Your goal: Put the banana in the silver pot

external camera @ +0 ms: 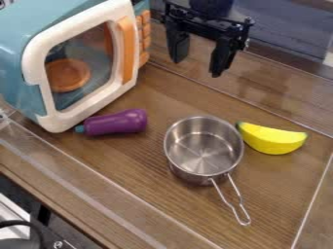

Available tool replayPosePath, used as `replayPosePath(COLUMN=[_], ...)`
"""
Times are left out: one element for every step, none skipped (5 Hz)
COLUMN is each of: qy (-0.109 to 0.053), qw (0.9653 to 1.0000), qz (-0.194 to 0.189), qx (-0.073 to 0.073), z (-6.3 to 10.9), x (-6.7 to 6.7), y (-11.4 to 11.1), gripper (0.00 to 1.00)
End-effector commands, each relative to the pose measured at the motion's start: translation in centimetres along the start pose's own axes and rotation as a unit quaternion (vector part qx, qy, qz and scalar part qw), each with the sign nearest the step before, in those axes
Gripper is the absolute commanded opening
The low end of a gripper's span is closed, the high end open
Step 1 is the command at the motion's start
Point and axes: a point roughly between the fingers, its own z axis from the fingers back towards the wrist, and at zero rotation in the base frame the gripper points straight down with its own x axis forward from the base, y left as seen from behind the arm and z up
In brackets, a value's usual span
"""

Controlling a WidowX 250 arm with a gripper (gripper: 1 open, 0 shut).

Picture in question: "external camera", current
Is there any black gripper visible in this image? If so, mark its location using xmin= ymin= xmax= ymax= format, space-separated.
xmin=163 ymin=0 xmax=256 ymax=78

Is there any silver pot with wire handle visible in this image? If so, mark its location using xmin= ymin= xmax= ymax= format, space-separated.
xmin=163 ymin=116 xmax=252 ymax=227

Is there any yellow toy banana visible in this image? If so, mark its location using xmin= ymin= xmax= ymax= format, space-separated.
xmin=237 ymin=122 xmax=309 ymax=155

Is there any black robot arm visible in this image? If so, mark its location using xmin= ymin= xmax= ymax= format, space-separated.
xmin=163 ymin=0 xmax=256 ymax=78

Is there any purple toy eggplant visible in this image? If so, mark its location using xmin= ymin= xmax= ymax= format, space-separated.
xmin=74 ymin=109 xmax=147 ymax=136

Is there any blue toy microwave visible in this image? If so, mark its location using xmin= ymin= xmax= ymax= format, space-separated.
xmin=0 ymin=0 xmax=151 ymax=133

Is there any clear acrylic barrier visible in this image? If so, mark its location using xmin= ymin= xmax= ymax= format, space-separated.
xmin=0 ymin=109 xmax=221 ymax=249

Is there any black cable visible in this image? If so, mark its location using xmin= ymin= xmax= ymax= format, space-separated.
xmin=0 ymin=220 xmax=47 ymax=249

